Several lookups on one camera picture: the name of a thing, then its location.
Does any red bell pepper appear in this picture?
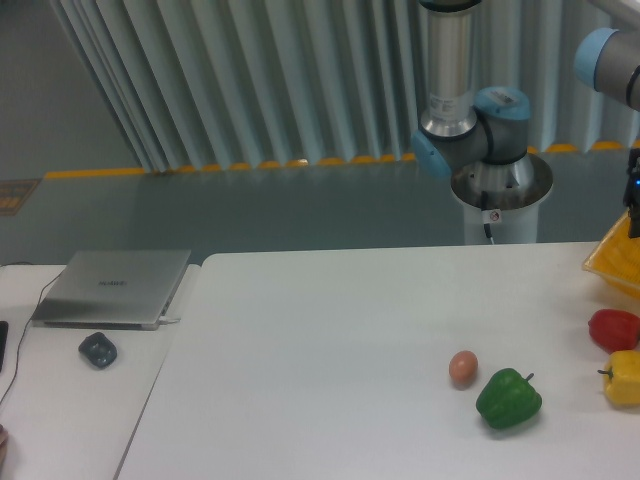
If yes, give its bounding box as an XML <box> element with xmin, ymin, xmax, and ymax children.
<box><xmin>588</xmin><ymin>309</ymin><xmax>639</xmax><ymax>353</ymax></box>

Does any person's hand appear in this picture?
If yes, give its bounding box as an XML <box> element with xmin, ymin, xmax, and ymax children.
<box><xmin>0</xmin><ymin>425</ymin><xmax>10</xmax><ymax>468</ymax></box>

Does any silver closed laptop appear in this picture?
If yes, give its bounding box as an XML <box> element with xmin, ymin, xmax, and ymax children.
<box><xmin>31</xmin><ymin>250</ymin><xmax>191</xmax><ymax>330</ymax></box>

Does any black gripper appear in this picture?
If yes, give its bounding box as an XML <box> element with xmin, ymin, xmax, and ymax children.
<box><xmin>623</xmin><ymin>148</ymin><xmax>640</xmax><ymax>216</ymax></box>

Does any white folding partition screen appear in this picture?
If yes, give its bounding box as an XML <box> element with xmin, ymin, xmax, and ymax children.
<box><xmin>53</xmin><ymin>1</ymin><xmax>639</xmax><ymax>172</ymax></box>

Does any brown egg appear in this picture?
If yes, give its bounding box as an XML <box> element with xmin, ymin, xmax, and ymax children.
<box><xmin>448</xmin><ymin>350</ymin><xmax>478</xmax><ymax>387</ymax></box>

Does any black phone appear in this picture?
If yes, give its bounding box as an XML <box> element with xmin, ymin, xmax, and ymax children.
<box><xmin>0</xmin><ymin>321</ymin><xmax>9</xmax><ymax>372</ymax></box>

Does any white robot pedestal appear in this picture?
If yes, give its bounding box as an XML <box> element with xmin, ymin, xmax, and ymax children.
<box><xmin>451</xmin><ymin>153</ymin><xmax>553</xmax><ymax>245</ymax></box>

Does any yellow plastic basket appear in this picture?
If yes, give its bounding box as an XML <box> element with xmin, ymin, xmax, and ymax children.
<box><xmin>582</xmin><ymin>213</ymin><xmax>639</xmax><ymax>299</ymax></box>

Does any yellow bell pepper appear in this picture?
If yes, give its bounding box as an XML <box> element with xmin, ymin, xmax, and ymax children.
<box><xmin>598</xmin><ymin>350</ymin><xmax>639</xmax><ymax>406</ymax></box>

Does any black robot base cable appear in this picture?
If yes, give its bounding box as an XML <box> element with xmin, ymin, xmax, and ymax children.
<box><xmin>480</xmin><ymin>189</ymin><xmax>497</xmax><ymax>246</ymax></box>

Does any black laptop cable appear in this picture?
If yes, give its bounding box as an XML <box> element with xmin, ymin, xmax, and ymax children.
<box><xmin>0</xmin><ymin>261</ymin><xmax>68</xmax><ymax>412</ymax></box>

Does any green bell pepper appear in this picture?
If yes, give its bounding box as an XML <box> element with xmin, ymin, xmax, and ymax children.
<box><xmin>475</xmin><ymin>368</ymin><xmax>543</xmax><ymax>430</ymax></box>

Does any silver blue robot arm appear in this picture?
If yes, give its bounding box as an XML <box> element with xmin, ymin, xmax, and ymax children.
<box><xmin>411</xmin><ymin>1</ymin><xmax>639</xmax><ymax>211</ymax></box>

